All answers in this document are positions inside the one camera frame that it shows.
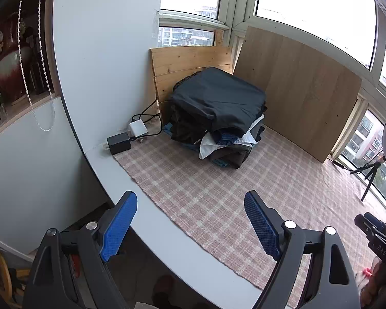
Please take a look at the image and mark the dark grey trousers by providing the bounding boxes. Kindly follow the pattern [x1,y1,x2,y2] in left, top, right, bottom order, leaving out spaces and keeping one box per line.
[169,67,266,137]

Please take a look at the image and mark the person's right hand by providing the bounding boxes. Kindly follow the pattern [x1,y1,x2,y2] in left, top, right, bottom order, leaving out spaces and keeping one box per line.
[359,257,386,307]

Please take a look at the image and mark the pink garment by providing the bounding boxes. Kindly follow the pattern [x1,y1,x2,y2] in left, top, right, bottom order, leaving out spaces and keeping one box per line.
[363,268,372,278]

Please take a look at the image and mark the wooden chair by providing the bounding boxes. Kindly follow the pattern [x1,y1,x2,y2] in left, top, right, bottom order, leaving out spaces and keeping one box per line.
[0,252,30,308]

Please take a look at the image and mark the pink plaid table cloth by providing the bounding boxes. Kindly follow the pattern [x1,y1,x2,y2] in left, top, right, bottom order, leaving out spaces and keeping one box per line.
[115,129,386,308]

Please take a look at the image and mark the large wooden board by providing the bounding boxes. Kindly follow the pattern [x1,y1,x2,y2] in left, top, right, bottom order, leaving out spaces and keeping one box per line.
[234,27,362,162]

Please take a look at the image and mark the grey folded garment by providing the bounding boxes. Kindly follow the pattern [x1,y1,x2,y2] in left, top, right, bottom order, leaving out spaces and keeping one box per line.
[210,122,265,169]

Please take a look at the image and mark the blue striped shirt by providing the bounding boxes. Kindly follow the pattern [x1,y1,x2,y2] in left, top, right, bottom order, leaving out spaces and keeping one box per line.
[210,128,245,146]

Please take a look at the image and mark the black power adapter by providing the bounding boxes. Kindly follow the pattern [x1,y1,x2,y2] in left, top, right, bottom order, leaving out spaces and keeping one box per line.
[107,132,131,155]

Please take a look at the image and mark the white folded garment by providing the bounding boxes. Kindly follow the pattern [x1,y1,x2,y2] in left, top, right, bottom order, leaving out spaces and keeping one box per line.
[199,114,265,160]

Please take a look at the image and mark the white power adapter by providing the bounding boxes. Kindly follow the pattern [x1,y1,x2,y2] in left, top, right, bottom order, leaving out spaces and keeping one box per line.
[129,119,148,138]

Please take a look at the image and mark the pine wood panel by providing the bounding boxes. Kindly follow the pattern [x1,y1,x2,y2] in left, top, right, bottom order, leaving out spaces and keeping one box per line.
[150,30,232,124]

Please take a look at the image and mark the black inline cable switch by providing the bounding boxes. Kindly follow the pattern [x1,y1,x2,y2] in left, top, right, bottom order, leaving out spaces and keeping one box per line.
[332,160,345,169]

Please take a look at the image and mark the white bead curtain chain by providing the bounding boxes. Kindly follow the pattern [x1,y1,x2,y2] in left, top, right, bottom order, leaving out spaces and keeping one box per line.
[16,0,56,133]

